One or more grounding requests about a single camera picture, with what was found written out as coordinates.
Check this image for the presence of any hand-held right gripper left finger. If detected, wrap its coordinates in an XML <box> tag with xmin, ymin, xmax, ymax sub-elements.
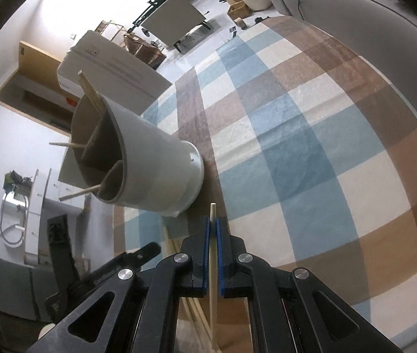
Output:
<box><xmin>26</xmin><ymin>217</ymin><xmax>210</xmax><ymax>353</ymax></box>

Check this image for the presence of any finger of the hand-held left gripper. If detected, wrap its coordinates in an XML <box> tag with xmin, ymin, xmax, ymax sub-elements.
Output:
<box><xmin>127</xmin><ymin>242</ymin><xmax>162</xmax><ymax>268</ymax></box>

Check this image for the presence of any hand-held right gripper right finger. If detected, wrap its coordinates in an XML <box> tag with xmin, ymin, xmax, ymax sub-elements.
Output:
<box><xmin>216</xmin><ymin>217</ymin><xmax>405</xmax><ymax>353</ymax></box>

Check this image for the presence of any pale wooden chopstick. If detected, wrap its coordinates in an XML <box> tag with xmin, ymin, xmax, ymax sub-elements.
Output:
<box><xmin>59</xmin><ymin>184</ymin><xmax>102</xmax><ymax>202</ymax></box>
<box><xmin>162</xmin><ymin>225</ymin><xmax>209</xmax><ymax>353</ymax></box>
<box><xmin>77</xmin><ymin>73</ymin><xmax>102</xmax><ymax>117</ymax></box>
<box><xmin>208</xmin><ymin>203</ymin><xmax>219</xmax><ymax>353</ymax></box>
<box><xmin>80</xmin><ymin>69</ymin><xmax>105</xmax><ymax>111</ymax></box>
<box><xmin>49</xmin><ymin>141</ymin><xmax>89</xmax><ymax>149</ymax></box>

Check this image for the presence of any grey utensil holder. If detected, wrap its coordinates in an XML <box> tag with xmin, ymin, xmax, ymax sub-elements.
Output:
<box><xmin>69</xmin><ymin>95</ymin><xmax>205</xmax><ymax>218</ymax></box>

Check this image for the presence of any white drawer cabinet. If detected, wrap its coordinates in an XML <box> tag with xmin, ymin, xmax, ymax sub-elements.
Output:
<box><xmin>23</xmin><ymin>168</ymin><xmax>86</xmax><ymax>265</ymax></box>

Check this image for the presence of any grey refrigerator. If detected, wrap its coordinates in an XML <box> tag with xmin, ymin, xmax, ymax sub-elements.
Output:
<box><xmin>0</xmin><ymin>248</ymin><xmax>42</xmax><ymax>320</ymax></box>

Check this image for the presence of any white round stand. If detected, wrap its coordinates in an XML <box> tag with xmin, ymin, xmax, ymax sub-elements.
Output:
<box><xmin>0</xmin><ymin>191</ymin><xmax>29</xmax><ymax>247</ymax></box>

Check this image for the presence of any beige nightstand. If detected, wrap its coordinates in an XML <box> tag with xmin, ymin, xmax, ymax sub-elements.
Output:
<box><xmin>58</xmin><ymin>146</ymin><xmax>88</xmax><ymax>188</ymax></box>
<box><xmin>140</xmin><ymin>0</ymin><xmax>211</xmax><ymax>51</ymax></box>

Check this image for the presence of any small potted plant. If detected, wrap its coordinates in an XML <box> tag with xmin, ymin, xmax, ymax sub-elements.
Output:
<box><xmin>3</xmin><ymin>170</ymin><xmax>33</xmax><ymax>194</ymax></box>

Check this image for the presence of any checked tablecloth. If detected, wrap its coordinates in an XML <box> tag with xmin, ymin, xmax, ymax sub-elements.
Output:
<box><xmin>113</xmin><ymin>15</ymin><xmax>417</xmax><ymax>353</ymax></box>

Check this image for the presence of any cream hard-shell suitcase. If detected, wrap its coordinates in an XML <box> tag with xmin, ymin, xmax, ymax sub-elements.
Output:
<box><xmin>57</xmin><ymin>29</ymin><xmax>174</xmax><ymax>113</ymax></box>

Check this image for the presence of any wooden door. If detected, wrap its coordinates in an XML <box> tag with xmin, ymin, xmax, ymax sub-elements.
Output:
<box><xmin>18</xmin><ymin>40</ymin><xmax>69</xmax><ymax>67</ymax></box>

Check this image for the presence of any grey sofa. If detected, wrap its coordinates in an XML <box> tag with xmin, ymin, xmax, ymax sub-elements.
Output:
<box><xmin>269</xmin><ymin>0</ymin><xmax>417</xmax><ymax>67</ymax></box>

